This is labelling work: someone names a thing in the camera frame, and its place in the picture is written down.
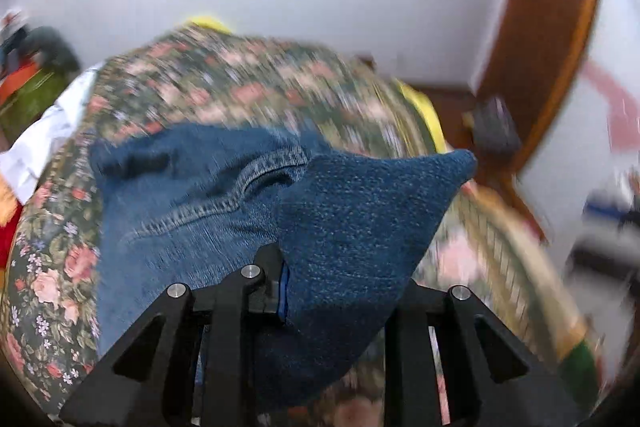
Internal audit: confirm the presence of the floral blanket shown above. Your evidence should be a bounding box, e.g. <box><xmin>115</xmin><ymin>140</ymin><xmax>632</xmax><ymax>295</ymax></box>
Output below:
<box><xmin>0</xmin><ymin>24</ymin><xmax>602</xmax><ymax>427</ymax></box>

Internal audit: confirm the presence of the wooden door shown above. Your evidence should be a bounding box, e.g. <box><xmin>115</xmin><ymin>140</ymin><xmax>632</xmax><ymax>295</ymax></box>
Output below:
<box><xmin>469</xmin><ymin>0</ymin><xmax>604</xmax><ymax>175</ymax></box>

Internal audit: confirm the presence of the frosted sliding door with hearts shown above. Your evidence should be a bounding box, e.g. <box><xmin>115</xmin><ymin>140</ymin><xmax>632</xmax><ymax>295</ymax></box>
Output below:
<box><xmin>517</xmin><ymin>0</ymin><xmax>640</xmax><ymax>358</ymax></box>

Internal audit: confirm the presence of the white shirt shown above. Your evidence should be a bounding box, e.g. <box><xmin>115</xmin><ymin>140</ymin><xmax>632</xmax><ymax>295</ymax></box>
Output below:
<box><xmin>0</xmin><ymin>62</ymin><xmax>104</xmax><ymax>204</ymax></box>

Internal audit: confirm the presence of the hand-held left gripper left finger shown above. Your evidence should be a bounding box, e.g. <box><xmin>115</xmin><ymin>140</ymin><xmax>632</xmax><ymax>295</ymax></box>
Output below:
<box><xmin>59</xmin><ymin>243</ymin><xmax>292</xmax><ymax>427</ymax></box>

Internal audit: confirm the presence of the orange box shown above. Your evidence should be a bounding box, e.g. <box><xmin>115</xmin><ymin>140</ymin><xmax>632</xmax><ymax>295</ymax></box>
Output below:
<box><xmin>0</xmin><ymin>61</ymin><xmax>40</xmax><ymax>104</ymax></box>

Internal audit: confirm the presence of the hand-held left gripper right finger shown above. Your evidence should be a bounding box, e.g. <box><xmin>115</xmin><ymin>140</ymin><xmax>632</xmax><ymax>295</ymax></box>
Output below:
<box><xmin>382</xmin><ymin>279</ymin><xmax>594</xmax><ymax>427</ymax></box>

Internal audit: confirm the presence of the green storage box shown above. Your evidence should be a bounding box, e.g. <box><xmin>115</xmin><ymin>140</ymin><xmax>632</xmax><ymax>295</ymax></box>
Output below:
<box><xmin>0</xmin><ymin>67</ymin><xmax>77</xmax><ymax>138</ymax></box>

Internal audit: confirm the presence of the blue denim jacket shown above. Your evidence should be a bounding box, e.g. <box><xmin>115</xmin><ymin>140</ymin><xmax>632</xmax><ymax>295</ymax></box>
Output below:
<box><xmin>90</xmin><ymin>122</ymin><xmax>479</xmax><ymax>411</ymax></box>

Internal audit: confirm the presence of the red plush toy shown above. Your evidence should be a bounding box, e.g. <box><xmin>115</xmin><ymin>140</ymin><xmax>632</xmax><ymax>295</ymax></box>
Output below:
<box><xmin>0</xmin><ymin>177</ymin><xmax>24</xmax><ymax>269</ymax></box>

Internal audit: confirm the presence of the dark bag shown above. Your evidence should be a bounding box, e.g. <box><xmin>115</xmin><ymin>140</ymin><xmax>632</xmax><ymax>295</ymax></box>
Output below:
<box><xmin>472</xmin><ymin>97</ymin><xmax>522</xmax><ymax>158</ymax></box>

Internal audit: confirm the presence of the yellow bed sheet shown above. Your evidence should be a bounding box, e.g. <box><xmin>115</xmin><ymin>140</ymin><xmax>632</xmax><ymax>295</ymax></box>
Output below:
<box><xmin>184</xmin><ymin>13</ymin><xmax>449</xmax><ymax>154</ymax></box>

